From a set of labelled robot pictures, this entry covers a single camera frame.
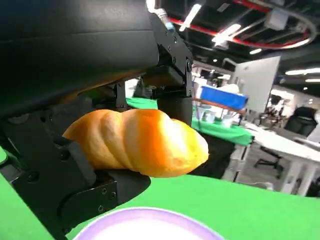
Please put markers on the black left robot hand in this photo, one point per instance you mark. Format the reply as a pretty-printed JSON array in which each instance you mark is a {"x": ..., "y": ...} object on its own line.
[{"x": 62, "y": 50}]

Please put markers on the grey partition panel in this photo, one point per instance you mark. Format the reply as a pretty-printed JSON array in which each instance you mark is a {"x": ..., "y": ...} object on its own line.
[{"x": 260, "y": 82}]

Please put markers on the orange toy bread roll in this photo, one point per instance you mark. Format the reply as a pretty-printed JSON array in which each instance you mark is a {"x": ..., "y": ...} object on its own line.
[{"x": 140, "y": 140}]

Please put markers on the black swivel chair base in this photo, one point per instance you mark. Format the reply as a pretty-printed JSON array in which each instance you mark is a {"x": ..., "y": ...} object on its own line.
[{"x": 270, "y": 162}]

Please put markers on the lilac plate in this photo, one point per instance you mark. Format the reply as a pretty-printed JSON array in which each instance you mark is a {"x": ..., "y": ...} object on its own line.
[{"x": 150, "y": 225}]

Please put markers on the green cloth on background table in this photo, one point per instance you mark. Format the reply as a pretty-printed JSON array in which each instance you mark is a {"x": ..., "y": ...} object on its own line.
[{"x": 225, "y": 132}]

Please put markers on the blue box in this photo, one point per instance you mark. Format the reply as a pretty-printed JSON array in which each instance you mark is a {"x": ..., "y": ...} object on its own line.
[{"x": 222, "y": 97}]

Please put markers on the white desk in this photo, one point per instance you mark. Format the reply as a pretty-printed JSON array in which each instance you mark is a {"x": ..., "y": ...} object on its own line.
[{"x": 287, "y": 150}]

